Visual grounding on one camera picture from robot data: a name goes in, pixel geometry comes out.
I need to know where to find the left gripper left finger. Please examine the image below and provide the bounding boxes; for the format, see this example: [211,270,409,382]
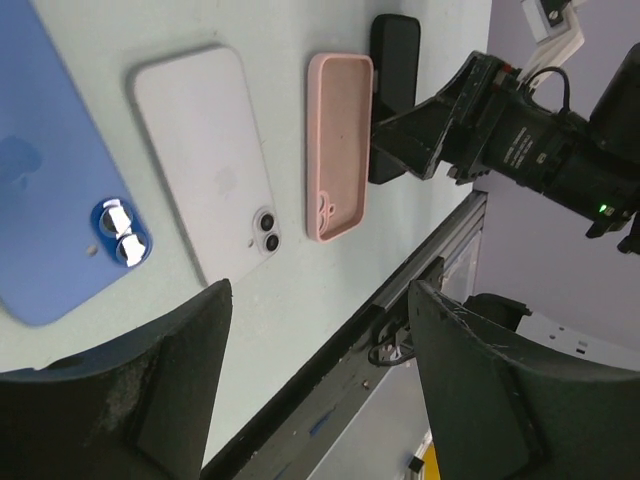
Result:
[1,280,233,479]

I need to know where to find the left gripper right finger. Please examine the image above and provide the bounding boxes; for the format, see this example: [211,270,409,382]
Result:
[408,281,639,479]

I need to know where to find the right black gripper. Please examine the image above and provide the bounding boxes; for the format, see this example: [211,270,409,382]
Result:
[372,51,555,188]

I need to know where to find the pink phone case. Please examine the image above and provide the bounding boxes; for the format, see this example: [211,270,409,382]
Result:
[306,53,374,243]

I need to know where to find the blue phone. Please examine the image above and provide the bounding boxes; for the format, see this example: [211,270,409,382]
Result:
[1,1,153,327]

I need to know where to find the white phone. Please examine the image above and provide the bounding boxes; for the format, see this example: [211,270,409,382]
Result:
[127,45,282,285]

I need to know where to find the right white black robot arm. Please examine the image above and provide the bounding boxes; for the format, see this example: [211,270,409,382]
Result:
[371,46,639,254]

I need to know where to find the aluminium front rail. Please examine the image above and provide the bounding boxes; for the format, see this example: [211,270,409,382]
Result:
[365,191,488,310]

